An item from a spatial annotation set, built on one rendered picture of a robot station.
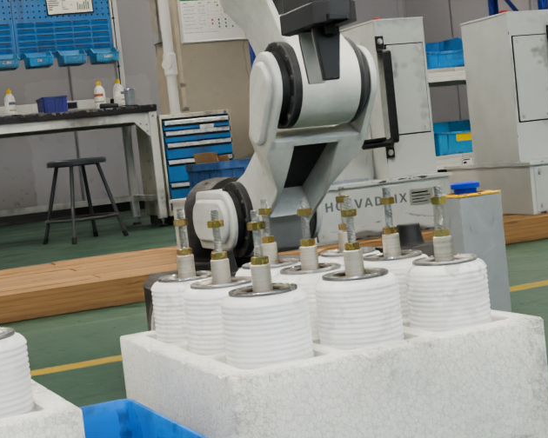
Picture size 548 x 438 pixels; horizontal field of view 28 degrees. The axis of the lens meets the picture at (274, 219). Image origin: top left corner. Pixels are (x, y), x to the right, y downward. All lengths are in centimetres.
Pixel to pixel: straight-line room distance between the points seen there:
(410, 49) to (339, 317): 261
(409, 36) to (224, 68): 415
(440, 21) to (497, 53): 647
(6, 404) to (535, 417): 60
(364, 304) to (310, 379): 11
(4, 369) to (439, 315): 49
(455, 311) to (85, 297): 204
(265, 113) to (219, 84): 603
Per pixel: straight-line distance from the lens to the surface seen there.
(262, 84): 176
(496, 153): 409
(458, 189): 154
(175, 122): 683
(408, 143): 373
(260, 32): 188
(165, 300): 137
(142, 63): 997
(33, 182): 968
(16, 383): 108
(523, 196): 397
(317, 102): 175
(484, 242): 153
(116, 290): 321
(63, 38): 736
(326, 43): 125
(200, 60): 777
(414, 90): 375
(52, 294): 317
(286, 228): 199
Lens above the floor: 40
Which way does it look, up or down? 4 degrees down
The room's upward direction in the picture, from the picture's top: 6 degrees counter-clockwise
